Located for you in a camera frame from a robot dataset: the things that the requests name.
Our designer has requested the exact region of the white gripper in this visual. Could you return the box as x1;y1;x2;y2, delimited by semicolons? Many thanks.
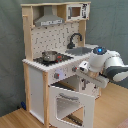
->
76;61;109;88

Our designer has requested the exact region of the small metal pot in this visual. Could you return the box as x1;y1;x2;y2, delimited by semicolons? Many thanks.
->
42;51;57;62

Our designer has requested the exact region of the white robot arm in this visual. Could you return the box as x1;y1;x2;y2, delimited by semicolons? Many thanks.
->
76;47;128;88

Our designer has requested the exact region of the wooden toy kitchen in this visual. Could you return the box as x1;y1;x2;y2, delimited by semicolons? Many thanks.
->
22;2;100;128

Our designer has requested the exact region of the red right oven knob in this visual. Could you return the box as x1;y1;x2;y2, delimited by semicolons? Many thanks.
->
71;66;78;73

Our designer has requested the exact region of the red oven knob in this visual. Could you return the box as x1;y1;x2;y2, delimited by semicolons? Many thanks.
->
71;66;78;73
54;73;60;79

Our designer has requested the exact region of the grey toy sink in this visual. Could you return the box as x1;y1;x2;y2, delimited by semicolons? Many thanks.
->
66;47;92;56

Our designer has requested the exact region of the red left oven knob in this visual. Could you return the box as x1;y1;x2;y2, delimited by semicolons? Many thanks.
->
54;73;60;79

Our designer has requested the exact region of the black toy stovetop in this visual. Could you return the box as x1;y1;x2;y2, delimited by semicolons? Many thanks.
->
34;53;71;66

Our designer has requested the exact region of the black toy faucet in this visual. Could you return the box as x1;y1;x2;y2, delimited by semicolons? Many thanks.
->
67;33;83;49

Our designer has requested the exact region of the white oven door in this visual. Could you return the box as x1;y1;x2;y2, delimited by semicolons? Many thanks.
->
49;86;95;128

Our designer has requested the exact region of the toy microwave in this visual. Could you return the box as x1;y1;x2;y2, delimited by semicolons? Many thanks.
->
67;3;90;21

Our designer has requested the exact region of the grey range hood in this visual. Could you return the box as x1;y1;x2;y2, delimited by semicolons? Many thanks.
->
35;5;64;27

